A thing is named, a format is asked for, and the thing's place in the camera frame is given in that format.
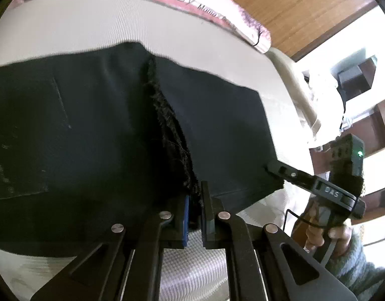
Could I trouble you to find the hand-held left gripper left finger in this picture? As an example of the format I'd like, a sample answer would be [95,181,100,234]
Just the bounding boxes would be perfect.
[29,194,193,301]

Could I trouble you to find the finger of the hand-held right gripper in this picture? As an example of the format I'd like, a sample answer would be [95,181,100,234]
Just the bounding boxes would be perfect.
[265,160,317,192]

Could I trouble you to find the person's right forearm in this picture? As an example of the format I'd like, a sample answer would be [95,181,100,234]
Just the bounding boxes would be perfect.
[324,229,385,298]

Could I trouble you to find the black cable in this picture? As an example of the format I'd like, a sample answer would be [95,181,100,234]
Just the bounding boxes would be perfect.
[282,209,325,231]

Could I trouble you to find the dark wooden frame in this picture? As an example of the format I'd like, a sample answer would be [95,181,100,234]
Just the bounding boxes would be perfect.
[291,2,379,62]

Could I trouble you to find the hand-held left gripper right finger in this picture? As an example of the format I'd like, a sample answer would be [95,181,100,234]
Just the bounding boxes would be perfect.
[200,180,358,301]

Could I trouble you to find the dark cloth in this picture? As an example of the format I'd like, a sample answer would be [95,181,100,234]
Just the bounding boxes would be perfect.
[335,88,350,123]

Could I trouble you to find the person's right hand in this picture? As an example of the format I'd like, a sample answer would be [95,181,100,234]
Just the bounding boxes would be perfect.
[291,201,354,262]

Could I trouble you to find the beige blanket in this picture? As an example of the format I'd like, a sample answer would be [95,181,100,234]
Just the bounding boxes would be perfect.
[265,48,322,141]

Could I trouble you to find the black pants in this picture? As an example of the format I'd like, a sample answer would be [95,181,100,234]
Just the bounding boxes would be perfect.
[0,41,285,254]

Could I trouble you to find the white dotted cloth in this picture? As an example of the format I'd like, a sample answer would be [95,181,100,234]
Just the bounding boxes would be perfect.
[301,69,347,145]

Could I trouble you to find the pink printed blanket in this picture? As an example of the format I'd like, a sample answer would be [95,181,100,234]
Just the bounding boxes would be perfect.
[18,0,271,54]

